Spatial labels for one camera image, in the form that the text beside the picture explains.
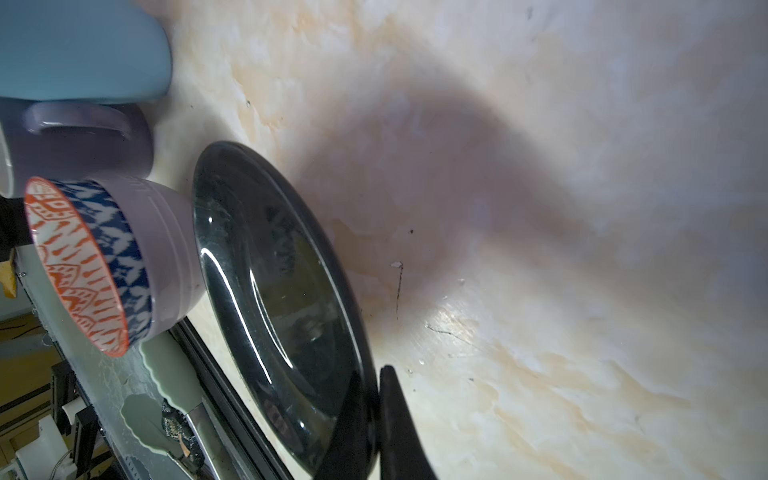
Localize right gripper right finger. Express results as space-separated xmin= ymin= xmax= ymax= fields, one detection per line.
xmin=379 ymin=365 xmax=437 ymax=480

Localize red patterned bowl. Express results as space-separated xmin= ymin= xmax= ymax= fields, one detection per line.
xmin=24 ymin=174 xmax=205 ymax=357

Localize green handled metal tongs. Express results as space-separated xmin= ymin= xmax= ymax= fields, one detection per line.
xmin=121 ymin=337 xmax=240 ymax=479

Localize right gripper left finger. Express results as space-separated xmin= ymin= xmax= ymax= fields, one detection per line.
xmin=314 ymin=373 xmax=375 ymax=480

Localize dark snack packet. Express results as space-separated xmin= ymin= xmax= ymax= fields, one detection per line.
xmin=162 ymin=412 xmax=204 ymax=478

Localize lavender mug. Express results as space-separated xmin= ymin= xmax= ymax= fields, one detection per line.
xmin=1 ymin=98 xmax=154 ymax=198

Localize light blue mug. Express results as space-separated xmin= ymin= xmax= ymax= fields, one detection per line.
xmin=1 ymin=1 xmax=172 ymax=104

